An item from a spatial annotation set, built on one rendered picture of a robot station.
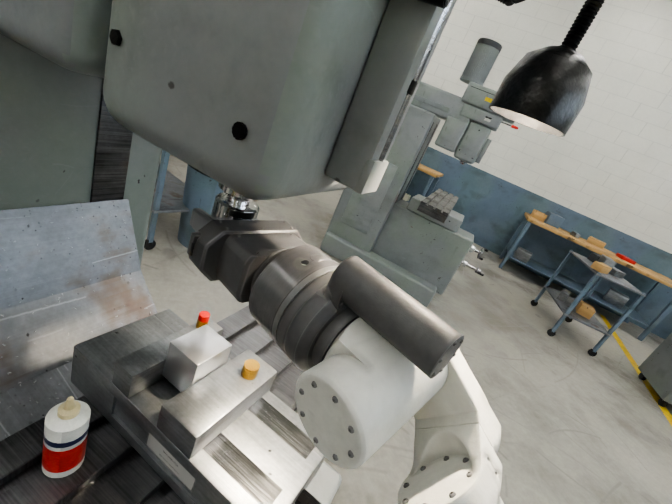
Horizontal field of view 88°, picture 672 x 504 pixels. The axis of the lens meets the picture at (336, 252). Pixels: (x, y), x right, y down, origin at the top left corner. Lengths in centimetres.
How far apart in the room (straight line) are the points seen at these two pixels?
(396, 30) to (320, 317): 22
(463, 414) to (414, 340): 10
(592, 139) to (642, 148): 65
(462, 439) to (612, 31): 699
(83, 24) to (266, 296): 25
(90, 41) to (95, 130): 37
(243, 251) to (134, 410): 29
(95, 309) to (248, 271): 49
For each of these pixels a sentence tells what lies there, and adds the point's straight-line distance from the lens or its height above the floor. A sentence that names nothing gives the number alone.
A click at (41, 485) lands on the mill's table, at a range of 57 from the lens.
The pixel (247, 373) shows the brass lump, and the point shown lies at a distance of 52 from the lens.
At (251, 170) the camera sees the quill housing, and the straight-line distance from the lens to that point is 25.
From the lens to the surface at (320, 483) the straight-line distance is 71.
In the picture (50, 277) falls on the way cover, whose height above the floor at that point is 98.
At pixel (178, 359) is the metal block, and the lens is 51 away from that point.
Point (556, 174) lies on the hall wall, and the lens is 684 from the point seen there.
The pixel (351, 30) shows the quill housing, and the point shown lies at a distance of 27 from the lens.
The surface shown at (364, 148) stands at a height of 138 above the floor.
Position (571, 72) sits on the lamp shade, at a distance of 37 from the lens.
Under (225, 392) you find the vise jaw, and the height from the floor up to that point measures 103.
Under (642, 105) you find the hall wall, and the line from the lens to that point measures 707.
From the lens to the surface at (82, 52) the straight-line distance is 37.
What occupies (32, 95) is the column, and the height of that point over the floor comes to 125.
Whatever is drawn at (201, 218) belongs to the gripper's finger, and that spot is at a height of 124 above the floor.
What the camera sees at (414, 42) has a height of 146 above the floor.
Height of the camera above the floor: 140
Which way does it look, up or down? 23 degrees down
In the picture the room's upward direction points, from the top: 23 degrees clockwise
